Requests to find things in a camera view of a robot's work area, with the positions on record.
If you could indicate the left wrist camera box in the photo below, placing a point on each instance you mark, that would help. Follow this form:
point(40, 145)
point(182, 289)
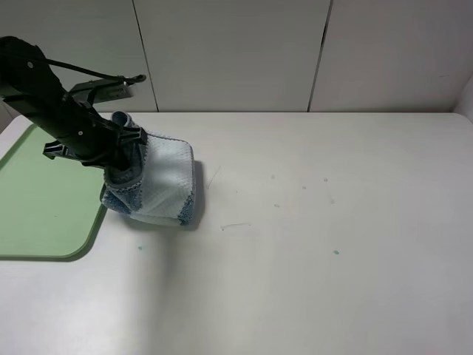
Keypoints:
point(99, 91)

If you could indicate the green plastic tray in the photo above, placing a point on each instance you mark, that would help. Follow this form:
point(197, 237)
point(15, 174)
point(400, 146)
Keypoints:
point(49, 208)

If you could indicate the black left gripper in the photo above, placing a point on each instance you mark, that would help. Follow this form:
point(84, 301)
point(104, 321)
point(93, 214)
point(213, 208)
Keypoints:
point(81, 134)

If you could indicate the blue white striped towel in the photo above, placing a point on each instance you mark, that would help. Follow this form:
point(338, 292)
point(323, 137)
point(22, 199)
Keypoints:
point(159, 187)

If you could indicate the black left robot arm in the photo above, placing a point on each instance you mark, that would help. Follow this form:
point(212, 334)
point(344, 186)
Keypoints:
point(30, 87)

